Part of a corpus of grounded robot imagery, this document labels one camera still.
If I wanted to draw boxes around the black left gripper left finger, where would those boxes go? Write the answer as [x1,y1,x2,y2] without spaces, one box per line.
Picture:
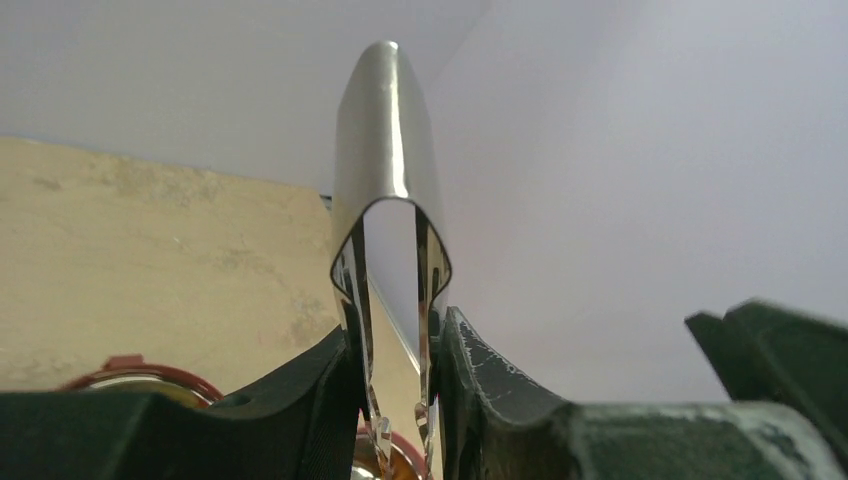
[1,329,363,479]

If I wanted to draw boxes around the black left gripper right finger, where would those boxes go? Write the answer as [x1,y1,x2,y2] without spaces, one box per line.
[436,307,845,479]

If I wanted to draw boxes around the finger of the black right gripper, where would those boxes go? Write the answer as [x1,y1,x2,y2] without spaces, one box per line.
[685,300,847,467]

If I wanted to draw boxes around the steel food tongs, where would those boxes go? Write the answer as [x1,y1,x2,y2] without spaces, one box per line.
[330,40,453,479]

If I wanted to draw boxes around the dark red steel lunch pot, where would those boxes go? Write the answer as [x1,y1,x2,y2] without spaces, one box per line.
[58,354,224,408]

